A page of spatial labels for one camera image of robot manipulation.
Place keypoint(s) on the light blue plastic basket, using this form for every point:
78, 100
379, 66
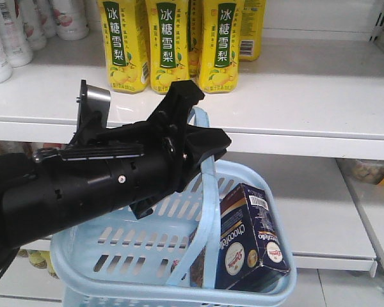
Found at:
165, 259

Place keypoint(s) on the yellow pear drink bottle middle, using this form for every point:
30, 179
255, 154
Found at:
169, 53

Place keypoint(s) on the dark blue cookie box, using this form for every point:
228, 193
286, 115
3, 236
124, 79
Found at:
250, 257

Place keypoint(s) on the yellow pear drink bottle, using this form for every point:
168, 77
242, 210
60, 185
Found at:
169, 53
219, 58
124, 28

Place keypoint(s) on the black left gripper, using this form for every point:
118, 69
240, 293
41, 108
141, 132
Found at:
136, 165

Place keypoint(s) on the yellow pear drink bottle right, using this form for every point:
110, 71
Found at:
219, 58

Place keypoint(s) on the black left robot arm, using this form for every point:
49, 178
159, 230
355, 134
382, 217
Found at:
17, 173

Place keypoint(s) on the yellow pear drink bottle left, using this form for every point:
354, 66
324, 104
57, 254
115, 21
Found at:
124, 28

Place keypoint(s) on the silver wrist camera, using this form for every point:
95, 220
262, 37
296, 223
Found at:
92, 99

